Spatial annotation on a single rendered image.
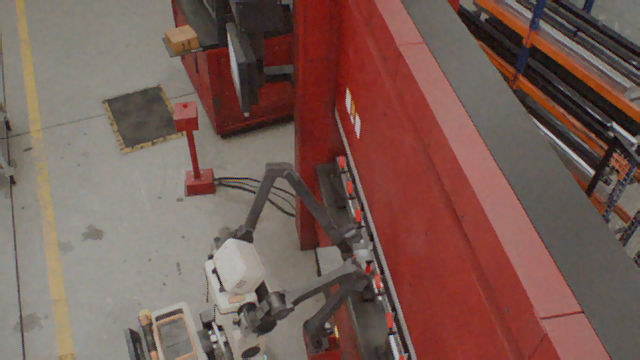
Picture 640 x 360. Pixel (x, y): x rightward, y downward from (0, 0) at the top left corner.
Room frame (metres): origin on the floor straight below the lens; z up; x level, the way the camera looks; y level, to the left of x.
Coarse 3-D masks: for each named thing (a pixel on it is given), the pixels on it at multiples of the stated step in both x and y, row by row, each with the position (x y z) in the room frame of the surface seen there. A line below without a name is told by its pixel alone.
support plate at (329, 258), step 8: (320, 248) 1.78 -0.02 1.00; (328, 248) 1.78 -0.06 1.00; (336, 248) 1.79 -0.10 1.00; (360, 248) 1.79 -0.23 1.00; (320, 256) 1.73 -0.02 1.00; (328, 256) 1.73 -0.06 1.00; (336, 256) 1.73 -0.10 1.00; (320, 264) 1.68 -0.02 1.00; (328, 264) 1.68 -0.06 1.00; (336, 264) 1.68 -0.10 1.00
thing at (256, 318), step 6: (246, 312) 1.25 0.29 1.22; (252, 312) 1.25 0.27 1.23; (258, 312) 1.24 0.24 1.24; (252, 318) 1.22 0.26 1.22; (258, 318) 1.22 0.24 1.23; (264, 318) 1.22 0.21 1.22; (270, 318) 1.24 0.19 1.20; (252, 324) 1.20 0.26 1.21; (258, 324) 1.20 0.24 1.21; (264, 324) 1.21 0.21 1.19; (252, 330) 1.17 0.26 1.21; (258, 330) 1.18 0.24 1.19; (264, 330) 1.21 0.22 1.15
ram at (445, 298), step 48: (336, 96) 2.56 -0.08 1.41; (384, 96) 1.75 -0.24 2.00; (384, 144) 1.68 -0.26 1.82; (384, 192) 1.60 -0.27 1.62; (432, 192) 1.20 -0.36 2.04; (384, 240) 1.52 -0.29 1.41; (432, 240) 1.12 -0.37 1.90; (432, 288) 1.04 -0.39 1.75; (480, 288) 0.83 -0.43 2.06; (432, 336) 0.96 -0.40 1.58; (480, 336) 0.75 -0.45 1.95
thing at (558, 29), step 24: (504, 0) 3.70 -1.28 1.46; (528, 0) 3.72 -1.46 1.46; (552, 0) 3.78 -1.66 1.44; (528, 24) 3.45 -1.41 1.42; (552, 24) 3.41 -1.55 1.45; (576, 24) 3.39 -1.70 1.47; (600, 24) 3.39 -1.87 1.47; (576, 48) 3.07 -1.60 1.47; (600, 48) 3.09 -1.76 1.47; (624, 48) 3.15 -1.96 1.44; (600, 72) 2.85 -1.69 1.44; (624, 72) 2.88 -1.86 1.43
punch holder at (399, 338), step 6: (396, 318) 1.24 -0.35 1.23; (396, 324) 1.23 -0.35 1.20; (396, 330) 1.21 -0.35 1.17; (402, 330) 1.17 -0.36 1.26; (396, 336) 1.20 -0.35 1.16; (402, 336) 1.15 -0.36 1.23; (396, 342) 1.18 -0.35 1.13; (402, 342) 1.14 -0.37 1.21; (396, 348) 1.17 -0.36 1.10; (402, 348) 1.13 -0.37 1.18; (408, 348) 1.10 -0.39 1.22; (402, 354) 1.11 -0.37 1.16; (408, 354) 1.11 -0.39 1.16
